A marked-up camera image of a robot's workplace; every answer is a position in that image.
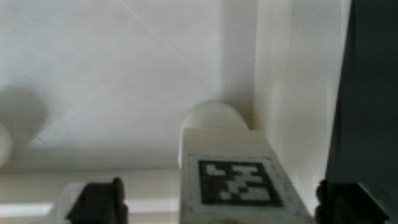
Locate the white table leg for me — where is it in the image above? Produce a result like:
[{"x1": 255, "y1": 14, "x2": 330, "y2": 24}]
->
[{"x1": 175, "y1": 127, "x2": 316, "y2": 224}]

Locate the white square tabletop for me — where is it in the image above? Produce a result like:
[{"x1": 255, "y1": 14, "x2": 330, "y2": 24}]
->
[{"x1": 0, "y1": 0, "x2": 351, "y2": 224}]

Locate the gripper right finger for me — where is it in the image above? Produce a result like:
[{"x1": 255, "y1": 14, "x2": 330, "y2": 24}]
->
[{"x1": 314, "y1": 180, "x2": 392, "y2": 224}]

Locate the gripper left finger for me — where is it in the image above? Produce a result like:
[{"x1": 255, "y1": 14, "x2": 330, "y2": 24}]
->
[{"x1": 49, "y1": 177, "x2": 127, "y2": 224}]

